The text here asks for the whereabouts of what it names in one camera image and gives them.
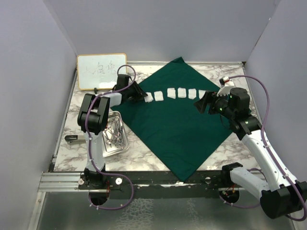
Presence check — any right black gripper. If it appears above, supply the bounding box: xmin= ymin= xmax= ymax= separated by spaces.
xmin=194 ymin=90 xmax=236 ymax=120

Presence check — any white gauze pad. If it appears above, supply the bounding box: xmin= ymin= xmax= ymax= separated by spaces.
xmin=167 ymin=88 xmax=176 ymax=99
xmin=177 ymin=88 xmax=187 ymax=98
xmin=144 ymin=92 xmax=154 ymax=103
xmin=188 ymin=89 xmax=197 ymax=100
xmin=154 ymin=91 xmax=164 ymax=102
xmin=198 ymin=90 xmax=206 ymax=99

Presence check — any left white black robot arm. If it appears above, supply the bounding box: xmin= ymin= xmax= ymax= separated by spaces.
xmin=77 ymin=74 xmax=148 ymax=189

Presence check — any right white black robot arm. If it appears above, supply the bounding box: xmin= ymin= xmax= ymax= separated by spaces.
xmin=194 ymin=87 xmax=307 ymax=219

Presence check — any green surgical drape cloth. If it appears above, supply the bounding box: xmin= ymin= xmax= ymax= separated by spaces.
xmin=108 ymin=57 xmax=253 ymax=182

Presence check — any pile of steel instruments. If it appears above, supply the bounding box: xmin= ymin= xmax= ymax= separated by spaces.
xmin=104 ymin=119 xmax=126 ymax=149

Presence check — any small framed whiteboard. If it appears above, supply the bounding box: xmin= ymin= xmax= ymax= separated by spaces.
xmin=77 ymin=53 xmax=127 ymax=91

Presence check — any stainless steel instrument tray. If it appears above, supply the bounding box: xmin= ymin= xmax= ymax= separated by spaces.
xmin=102 ymin=111 xmax=130 ymax=158

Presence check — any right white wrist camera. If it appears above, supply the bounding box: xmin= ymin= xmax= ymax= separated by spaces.
xmin=217 ymin=77 xmax=235 ymax=96

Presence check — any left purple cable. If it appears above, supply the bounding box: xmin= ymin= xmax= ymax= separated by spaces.
xmin=85 ymin=64 xmax=137 ymax=211

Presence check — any purple cable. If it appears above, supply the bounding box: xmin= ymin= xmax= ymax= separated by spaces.
xmin=85 ymin=64 xmax=137 ymax=211
xmin=219 ymin=74 xmax=307 ymax=221

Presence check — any black mounting base rail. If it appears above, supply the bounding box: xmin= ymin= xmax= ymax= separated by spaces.
xmin=78 ymin=170 xmax=234 ymax=192

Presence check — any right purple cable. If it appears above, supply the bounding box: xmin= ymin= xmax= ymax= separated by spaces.
xmin=219 ymin=74 xmax=307 ymax=221

